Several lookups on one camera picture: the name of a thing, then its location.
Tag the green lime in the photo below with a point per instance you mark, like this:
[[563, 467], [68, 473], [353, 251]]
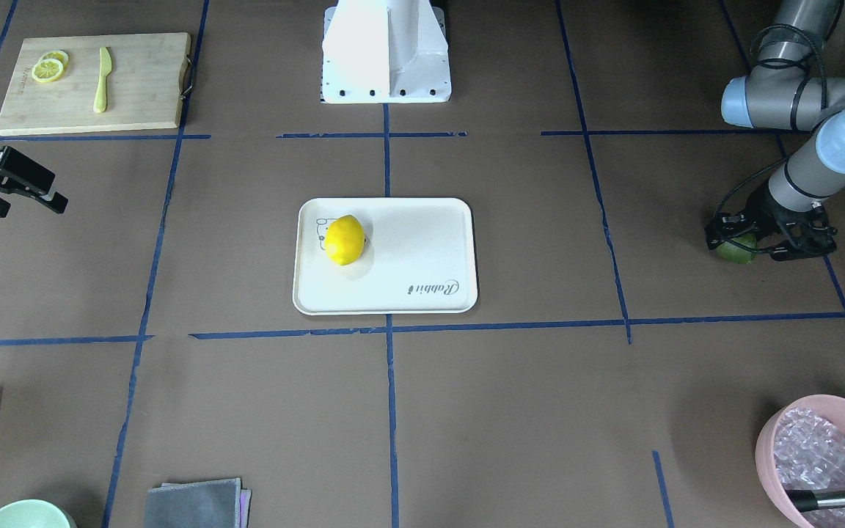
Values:
[[739, 249]]

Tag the yellow lemon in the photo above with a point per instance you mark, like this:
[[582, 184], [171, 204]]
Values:
[[345, 240]]

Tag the mint green bowl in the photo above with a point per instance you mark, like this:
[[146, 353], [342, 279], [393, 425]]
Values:
[[34, 513]]

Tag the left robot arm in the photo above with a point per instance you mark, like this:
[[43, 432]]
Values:
[[787, 89]]

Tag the grey folded cloth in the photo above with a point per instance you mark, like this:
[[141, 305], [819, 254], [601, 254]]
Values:
[[213, 503]]

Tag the lemon slice front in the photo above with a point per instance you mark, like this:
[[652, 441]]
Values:
[[48, 69]]

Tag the cream rabbit print tray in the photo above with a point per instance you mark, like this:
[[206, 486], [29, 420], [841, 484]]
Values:
[[419, 257]]

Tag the yellow plastic knife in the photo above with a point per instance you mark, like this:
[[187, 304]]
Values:
[[105, 67]]

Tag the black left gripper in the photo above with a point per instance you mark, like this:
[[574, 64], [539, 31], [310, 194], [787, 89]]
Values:
[[766, 210]]

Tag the black and silver tongs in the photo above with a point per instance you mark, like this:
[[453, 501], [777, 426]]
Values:
[[807, 500]]

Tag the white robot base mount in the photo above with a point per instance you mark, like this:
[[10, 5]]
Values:
[[385, 52]]

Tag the pink bowl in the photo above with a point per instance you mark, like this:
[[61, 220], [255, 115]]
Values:
[[771, 469]]

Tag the clear bubble wrap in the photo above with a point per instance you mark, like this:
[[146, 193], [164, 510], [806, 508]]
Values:
[[818, 455]]

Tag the bamboo cutting board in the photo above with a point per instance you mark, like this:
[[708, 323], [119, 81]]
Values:
[[144, 89]]

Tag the lemon slice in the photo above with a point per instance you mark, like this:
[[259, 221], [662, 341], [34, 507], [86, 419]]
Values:
[[58, 55], [48, 69]]

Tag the lemon slice back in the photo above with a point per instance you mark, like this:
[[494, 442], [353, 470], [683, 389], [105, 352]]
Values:
[[58, 55]]

